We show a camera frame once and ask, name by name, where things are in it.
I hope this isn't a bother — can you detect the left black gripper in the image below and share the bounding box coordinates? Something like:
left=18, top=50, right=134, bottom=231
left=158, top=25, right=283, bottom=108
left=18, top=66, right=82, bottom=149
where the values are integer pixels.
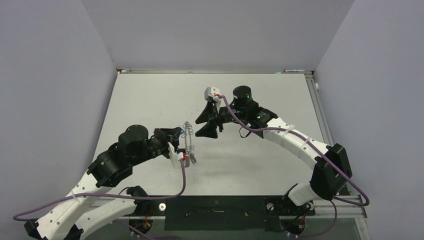
left=129, top=127, right=181, bottom=166

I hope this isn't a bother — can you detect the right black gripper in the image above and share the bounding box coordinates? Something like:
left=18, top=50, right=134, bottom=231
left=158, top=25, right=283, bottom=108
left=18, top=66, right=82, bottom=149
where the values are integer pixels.
left=195, top=101, right=246, bottom=138

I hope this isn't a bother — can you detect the metal perforated ring disc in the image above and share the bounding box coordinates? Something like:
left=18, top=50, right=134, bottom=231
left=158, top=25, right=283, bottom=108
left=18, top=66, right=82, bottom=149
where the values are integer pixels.
left=181, top=121, right=197, bottom=167

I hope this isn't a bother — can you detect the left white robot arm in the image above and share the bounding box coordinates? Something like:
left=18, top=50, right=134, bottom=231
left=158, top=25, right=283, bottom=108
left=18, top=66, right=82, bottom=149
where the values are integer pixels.
left=24, top=124, right=185, bottom=240

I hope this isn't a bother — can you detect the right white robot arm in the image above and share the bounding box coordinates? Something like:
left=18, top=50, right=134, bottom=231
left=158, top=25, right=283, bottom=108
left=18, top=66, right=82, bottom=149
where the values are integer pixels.
left=195, top=85, right=352, bottom=214

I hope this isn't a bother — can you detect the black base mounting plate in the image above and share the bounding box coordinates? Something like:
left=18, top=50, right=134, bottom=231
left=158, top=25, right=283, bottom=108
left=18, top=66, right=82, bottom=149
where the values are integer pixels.
left=129, top=195, right=316, bottom=234

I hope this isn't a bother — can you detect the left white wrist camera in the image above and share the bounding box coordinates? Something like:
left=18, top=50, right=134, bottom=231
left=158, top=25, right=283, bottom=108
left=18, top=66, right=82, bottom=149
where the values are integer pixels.
left=168, top=142, right=192, bottom=169

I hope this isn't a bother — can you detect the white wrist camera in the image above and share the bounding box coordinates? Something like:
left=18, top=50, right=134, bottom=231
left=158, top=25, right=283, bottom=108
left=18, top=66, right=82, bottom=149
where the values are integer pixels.
left=204, top=87, right=221, bottom=104
left=168, top=142, right=192, bottom=169

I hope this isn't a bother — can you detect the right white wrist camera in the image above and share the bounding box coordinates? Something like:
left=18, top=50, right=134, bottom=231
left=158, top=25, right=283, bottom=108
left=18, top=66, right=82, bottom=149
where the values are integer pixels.
left=204, top=87, right=221, bottom=104

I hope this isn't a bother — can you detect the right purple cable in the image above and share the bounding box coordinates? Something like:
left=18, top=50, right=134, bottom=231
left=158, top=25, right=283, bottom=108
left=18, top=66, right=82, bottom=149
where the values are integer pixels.
left=216, top=95, right=371, bottom=239

